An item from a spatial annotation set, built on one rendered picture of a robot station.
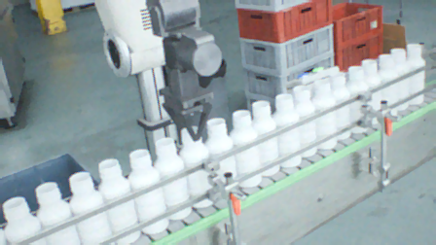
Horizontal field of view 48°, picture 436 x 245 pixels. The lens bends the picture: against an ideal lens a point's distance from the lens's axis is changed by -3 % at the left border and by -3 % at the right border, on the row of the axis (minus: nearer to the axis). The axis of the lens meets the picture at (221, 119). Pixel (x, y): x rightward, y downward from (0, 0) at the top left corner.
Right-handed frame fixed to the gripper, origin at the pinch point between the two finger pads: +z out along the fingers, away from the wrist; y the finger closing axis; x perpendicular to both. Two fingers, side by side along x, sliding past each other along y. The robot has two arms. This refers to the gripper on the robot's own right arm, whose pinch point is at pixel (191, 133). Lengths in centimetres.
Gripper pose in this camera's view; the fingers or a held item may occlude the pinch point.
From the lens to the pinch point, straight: 99.3
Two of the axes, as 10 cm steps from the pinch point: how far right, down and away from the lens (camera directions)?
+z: 1.1, 9.1, 4.0
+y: 5.7, 2.7, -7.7
